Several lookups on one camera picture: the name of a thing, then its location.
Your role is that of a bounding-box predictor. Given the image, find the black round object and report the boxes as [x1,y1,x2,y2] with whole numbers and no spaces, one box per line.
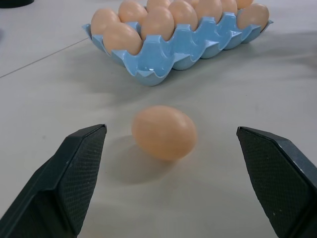
[0,0,33,9]

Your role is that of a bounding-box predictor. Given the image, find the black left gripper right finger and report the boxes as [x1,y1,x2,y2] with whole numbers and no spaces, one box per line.
[236,126,317,238]

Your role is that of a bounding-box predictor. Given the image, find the light blue egg tray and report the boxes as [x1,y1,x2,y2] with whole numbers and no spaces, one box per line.
[82,13,274,87]

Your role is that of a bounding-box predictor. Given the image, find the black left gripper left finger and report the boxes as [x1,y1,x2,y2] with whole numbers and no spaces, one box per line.
[0,123,108,238]

